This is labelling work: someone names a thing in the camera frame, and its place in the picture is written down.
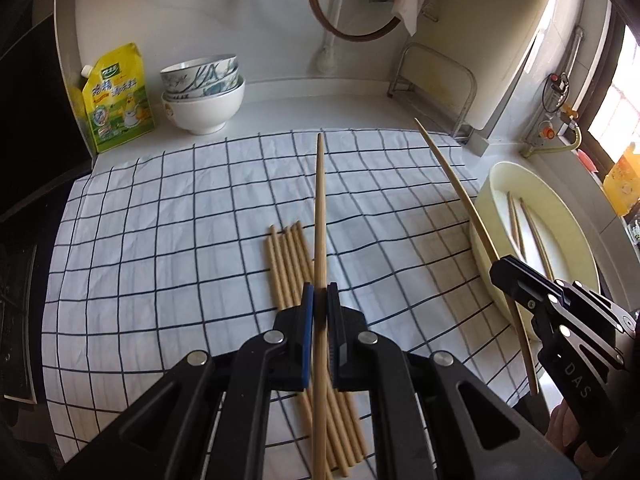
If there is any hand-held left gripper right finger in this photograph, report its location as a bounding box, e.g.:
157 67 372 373
325 282 583 480

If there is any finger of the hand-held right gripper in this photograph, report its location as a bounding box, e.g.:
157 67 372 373
489 266 549 314
499 255 565 296

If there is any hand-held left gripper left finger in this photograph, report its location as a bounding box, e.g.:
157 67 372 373
59 282 317 480

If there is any long wooden chopstick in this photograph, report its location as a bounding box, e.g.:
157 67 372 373
413 117 541 396
309 132 332 480
519 198 556 281
507 192 527 257

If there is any bunch of wooden chopsticks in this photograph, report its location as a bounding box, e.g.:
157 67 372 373
265 220 369 479

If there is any cream round basin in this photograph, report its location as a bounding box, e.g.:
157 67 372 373
467 160 602 343

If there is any person's right hand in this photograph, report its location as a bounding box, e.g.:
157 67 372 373
545 400 607 480

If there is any yellow detergent bottle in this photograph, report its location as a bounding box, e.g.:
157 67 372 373
602 142 640 217

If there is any gas valve with red knob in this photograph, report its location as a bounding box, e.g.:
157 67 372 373
536 73 576 147

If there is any white black checkered cloth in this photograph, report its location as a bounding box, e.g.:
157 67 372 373
41 128 543 480

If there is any metal cutting board rack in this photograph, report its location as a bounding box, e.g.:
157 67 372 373
387 42 479 145

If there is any white cutting board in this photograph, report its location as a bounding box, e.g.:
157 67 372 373
414 0 554 132

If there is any plain white bowl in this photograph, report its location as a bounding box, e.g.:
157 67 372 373
161 78 247 136

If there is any blue patterned bowl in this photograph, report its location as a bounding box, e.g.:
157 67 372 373
159 53 240 95
162 74 244 102

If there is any yellow seasoning pouch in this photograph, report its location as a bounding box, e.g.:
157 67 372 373
80 42 155 155

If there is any black gas stove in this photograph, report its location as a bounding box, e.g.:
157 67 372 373
0 244 42 407

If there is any brown round hoop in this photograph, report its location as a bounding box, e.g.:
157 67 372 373
306 0 407 42

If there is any black range hood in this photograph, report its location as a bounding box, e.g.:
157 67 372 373
0 10 97 222

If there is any yellow gas hose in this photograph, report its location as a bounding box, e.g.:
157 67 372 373
520 127 584 159

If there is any window with dark frame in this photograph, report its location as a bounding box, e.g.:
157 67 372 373
584 22 640 163

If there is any grey wall pipe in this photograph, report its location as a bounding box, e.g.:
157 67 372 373
564 25 587 77

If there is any white long-handled brush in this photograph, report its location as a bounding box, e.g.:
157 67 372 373
315 0 352 74

